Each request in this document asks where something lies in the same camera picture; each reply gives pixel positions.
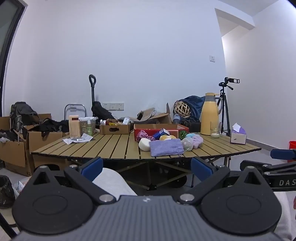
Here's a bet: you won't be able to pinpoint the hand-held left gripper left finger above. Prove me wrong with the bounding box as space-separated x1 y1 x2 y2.
33 157 117 205

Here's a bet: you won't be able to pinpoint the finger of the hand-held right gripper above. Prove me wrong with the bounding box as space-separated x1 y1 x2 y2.
240 160 296 177
270 149 296 161

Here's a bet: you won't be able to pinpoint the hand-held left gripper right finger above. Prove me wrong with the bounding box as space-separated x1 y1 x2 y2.
177 157 270 205

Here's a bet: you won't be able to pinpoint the clear plastic bag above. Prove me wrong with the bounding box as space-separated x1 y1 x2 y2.
181 137 193 151

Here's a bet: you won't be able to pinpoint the purple knitted pouch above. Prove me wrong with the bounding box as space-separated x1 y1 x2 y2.
149 138 184 157

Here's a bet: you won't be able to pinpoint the red cardboard box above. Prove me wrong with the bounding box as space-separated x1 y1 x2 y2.
134 123 189 142

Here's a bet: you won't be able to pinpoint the lilac fluffy cloth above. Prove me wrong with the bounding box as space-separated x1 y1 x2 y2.
191 136 204 149

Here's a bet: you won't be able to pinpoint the wooden slat folding table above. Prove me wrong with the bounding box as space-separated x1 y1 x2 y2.
31 132 262 192

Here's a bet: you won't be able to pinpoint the purple tissue box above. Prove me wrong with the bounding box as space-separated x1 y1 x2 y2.
230 123 247 145

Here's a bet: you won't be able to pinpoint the white paper sheets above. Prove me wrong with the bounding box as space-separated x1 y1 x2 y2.
62 133 93 145

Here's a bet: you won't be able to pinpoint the clear drinking glass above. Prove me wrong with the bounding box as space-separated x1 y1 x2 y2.
210 122 222 139

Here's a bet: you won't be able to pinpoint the clear storage container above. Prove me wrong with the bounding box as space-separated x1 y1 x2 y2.
79 117 96 137

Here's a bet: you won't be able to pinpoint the black duffel bag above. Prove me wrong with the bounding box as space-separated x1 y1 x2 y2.
183 122 201 132

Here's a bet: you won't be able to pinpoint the small brown cardboard box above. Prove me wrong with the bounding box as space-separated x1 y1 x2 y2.
99 119 131 135

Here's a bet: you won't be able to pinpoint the tan carton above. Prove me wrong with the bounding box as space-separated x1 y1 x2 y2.
69 115 81 138

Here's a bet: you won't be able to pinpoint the large brown cardboard box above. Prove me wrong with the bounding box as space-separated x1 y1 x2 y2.
0 116 29 176
28 113 70 172

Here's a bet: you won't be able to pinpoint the small blue box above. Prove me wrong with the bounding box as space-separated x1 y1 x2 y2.
153 128 170 140

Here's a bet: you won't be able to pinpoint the yellow thermos jug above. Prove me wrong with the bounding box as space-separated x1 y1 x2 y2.
200 93 223 135

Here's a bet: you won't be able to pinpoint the black trolley bag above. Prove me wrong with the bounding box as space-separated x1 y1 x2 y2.
91 101 115 120

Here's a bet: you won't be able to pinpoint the white sponge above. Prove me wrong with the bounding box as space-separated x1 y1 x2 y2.
138 138 152 152

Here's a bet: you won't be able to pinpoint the black clothing pile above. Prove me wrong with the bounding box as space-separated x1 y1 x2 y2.
30 118 70 139

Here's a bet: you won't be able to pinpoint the pink scrunchie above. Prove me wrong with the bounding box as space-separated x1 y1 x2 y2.
136 130 156 142

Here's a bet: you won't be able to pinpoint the dark blue cloth bag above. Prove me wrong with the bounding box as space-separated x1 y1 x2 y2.
178 95 206 123

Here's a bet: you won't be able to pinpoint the wicker ball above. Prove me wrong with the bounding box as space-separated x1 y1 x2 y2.
174 101 191 117

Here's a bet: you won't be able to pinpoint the open brown cardboard box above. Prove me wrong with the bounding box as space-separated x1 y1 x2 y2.
136 103 173 124

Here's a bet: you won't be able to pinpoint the metal folding stool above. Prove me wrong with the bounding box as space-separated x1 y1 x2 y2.
64 104 87 121

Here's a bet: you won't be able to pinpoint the beige fleece mat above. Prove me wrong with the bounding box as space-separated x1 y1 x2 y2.
137 108 156 121

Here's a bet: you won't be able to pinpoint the black tripod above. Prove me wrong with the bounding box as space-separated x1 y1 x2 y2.
218 82 234 137

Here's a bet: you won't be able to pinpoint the grey backpack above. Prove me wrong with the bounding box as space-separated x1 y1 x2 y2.
10 102 40 137

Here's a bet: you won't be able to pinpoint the black trash bag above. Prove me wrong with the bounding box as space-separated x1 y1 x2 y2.
0 175 15 209

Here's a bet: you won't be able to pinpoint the white wall socket strip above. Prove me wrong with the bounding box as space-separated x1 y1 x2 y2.
102 102 125 111

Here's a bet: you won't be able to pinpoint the black trolley handle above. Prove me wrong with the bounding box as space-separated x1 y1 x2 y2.
89 75 97 109

